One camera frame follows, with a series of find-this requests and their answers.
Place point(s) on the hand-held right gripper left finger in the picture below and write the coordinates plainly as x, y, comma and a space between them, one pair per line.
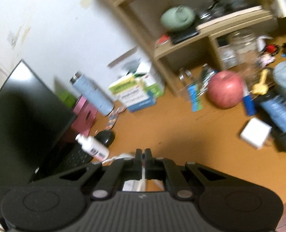
138, 156

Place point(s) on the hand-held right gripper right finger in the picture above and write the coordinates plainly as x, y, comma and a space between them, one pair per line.
147, 156

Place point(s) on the white shoelace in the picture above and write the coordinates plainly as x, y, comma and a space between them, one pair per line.
118, 157

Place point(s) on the black computer mouse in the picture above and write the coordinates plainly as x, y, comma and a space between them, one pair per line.
105, 136

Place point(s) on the silver blister pill pack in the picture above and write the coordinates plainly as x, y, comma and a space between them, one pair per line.
117, 112
110, 123

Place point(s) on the white lotion bottle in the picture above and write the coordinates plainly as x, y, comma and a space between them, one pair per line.
94, 148

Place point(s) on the pink box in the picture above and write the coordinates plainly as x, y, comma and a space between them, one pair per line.
85, 116

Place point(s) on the black keyboard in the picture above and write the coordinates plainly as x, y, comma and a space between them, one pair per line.
70, 159

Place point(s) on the green white medicine box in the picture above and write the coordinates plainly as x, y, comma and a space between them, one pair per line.
155, 87

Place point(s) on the light blue thermos bottle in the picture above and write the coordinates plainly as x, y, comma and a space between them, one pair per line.
92, 94

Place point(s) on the white open carton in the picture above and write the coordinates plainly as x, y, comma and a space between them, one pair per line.
133, 62

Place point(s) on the red apple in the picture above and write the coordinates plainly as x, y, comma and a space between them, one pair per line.
226, 89

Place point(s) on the white charger cube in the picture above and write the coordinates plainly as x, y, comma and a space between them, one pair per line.
255, 133

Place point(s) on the blue plastic tube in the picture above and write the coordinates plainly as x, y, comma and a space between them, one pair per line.
248, 104

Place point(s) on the black computer monitor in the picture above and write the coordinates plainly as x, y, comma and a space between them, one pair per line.
24, 116

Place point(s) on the black tray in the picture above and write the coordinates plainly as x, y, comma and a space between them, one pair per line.
184, 35

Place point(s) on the wooden desk shelf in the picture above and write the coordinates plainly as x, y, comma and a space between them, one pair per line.
143, 24

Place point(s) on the yellow toy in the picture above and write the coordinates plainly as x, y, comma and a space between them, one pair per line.
260, 82

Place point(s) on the pale green teapot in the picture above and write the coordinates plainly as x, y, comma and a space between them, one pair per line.
178, 18

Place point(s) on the glass jar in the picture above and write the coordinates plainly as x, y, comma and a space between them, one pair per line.
244, 50

